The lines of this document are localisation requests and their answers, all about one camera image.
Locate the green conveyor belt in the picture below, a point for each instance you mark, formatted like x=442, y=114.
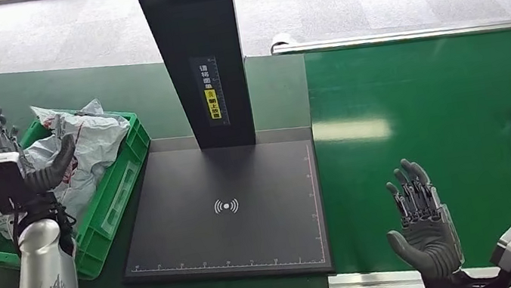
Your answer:
x=436, y=136

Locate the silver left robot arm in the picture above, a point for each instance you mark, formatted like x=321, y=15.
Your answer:
x=45, y=280

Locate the black inbound scanning machine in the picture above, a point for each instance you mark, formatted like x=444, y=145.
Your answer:
x=227, y=228

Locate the green plastic crate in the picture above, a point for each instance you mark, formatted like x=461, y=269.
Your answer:
x=109, y=215

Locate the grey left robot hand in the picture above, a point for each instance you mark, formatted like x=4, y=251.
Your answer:
x=45, y=176

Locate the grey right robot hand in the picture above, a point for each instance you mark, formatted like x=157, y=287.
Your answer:
x=429, y=238

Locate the yellow warning label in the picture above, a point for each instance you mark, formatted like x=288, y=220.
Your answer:
x=212, y=104

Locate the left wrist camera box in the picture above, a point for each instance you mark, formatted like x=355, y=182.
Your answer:
x=0, y=183

